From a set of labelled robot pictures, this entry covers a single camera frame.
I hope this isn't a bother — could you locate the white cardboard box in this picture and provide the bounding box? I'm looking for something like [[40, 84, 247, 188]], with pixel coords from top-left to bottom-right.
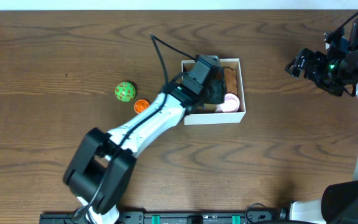
[[184, 58, 246, 126]]

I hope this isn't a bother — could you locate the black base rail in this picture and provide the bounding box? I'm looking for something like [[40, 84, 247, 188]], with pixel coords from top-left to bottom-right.
[[39, 208, 288, 224]]

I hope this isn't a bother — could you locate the green number ball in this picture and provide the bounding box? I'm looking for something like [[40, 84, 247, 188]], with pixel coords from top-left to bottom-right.
[[114, 82, 136, 102]]

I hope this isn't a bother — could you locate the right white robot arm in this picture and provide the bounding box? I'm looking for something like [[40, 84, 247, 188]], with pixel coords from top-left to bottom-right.
[[288, 49, 358, 223]]

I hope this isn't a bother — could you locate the orange mesh ball toy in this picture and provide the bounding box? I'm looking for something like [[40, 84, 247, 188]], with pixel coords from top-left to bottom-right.
[[134, 99, 150, 114]]

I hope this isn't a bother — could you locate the brown plush bear toy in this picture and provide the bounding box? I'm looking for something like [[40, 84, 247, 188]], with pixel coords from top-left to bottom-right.
[[223, 67, 237, 95]]

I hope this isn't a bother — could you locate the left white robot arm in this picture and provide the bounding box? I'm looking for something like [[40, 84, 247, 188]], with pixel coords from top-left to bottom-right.
[[63, 80, 226, 223]]

